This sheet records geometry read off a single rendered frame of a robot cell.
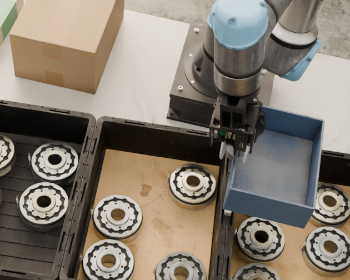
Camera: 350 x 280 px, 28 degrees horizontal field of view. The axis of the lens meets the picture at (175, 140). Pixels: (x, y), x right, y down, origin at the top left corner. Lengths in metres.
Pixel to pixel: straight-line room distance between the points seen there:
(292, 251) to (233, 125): 0.47
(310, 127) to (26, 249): 0.62
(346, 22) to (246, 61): 2.25
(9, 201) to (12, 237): 0.08
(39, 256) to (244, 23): 0.71
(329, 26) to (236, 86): 2.17
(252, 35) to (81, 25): 0.88
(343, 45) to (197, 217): 1.77
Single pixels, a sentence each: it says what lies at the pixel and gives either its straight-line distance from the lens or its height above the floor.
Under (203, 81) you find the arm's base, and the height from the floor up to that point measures 0.82.
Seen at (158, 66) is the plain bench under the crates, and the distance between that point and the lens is 1.93.
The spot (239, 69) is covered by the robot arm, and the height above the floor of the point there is 1.38.
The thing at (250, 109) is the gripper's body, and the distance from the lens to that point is 1.14.
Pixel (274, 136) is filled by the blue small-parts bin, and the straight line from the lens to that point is 1.36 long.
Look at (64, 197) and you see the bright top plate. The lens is 1.48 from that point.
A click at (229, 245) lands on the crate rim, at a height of 0.93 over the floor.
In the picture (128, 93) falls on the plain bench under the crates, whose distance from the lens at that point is 1.86.
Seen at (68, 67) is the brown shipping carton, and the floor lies 0.78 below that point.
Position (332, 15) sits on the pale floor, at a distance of 3.26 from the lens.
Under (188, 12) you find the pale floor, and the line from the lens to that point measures 3.11.
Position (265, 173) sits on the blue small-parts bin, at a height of 1.07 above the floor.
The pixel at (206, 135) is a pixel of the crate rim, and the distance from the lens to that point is 1.51.
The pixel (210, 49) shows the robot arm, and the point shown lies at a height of 0.92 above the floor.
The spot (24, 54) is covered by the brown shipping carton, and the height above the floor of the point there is 0.80.
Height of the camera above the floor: 2.13
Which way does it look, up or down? 54 degrees down
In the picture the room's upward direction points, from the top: 9 degrees clockwise
